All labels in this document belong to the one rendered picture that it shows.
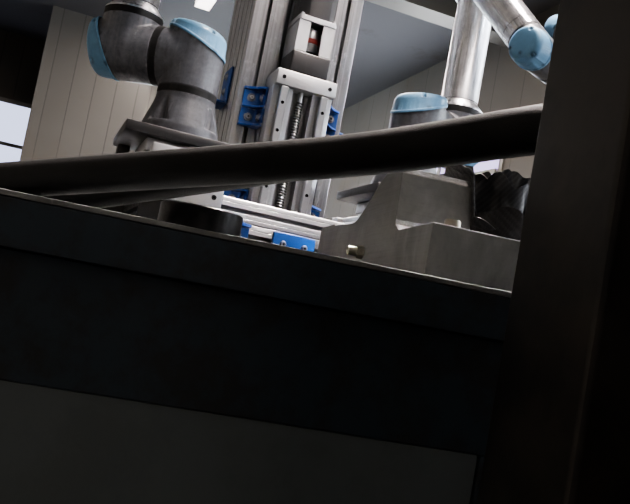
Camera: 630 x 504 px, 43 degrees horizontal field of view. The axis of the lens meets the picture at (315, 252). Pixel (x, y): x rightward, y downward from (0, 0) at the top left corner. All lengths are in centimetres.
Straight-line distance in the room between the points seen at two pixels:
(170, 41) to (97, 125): 632
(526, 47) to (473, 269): 90
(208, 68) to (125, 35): 17
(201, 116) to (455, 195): 75
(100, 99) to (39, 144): 71
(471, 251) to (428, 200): 14
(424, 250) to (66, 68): 731
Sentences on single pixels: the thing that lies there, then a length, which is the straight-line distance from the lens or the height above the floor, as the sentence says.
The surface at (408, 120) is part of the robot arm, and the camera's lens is 170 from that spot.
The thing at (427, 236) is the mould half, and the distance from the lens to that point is 75.
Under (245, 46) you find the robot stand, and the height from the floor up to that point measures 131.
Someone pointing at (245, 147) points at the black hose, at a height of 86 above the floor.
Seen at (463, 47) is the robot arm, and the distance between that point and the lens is 188.
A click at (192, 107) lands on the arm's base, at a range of 153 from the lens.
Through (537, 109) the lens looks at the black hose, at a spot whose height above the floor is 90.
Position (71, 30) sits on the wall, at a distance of 806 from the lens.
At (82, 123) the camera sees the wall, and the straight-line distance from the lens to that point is 787.
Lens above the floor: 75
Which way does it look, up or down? 5 degrees up
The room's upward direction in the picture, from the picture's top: 11 degrees clockwise
